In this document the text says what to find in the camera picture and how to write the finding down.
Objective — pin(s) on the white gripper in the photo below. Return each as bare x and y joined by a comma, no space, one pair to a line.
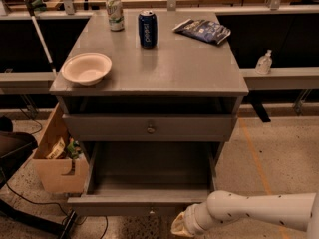
190,220

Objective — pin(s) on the grey drawer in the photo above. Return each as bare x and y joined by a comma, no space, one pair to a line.
145,178
95,127

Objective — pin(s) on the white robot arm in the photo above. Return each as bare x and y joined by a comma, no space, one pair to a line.
295,211

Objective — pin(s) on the grey wooden drawer cabinet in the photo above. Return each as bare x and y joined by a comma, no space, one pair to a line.
179,77

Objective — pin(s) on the grey top drawer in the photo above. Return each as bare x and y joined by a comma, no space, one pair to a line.
95,127

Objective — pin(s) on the green snack package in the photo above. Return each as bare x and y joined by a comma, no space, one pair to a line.
73,149

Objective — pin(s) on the cardboard box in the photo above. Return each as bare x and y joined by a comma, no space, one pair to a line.
64,174

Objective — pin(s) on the yellow snack package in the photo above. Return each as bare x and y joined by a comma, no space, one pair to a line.
57,150

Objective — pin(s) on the clear hand sanitizer bottle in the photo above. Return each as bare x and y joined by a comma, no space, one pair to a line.
263,65

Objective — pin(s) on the black chair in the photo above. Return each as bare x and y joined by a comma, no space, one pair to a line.
15,149

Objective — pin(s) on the blue chip bag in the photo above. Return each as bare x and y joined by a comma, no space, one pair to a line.
203,30

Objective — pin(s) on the blue pepsi can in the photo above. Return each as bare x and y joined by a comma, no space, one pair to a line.
148,29

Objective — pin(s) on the green white soda can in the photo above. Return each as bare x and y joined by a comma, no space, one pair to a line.
115,14

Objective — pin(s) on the white pole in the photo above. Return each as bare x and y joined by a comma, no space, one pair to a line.
40,36

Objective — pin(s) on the grey metal rail frame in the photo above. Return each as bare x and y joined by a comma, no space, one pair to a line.
280,78

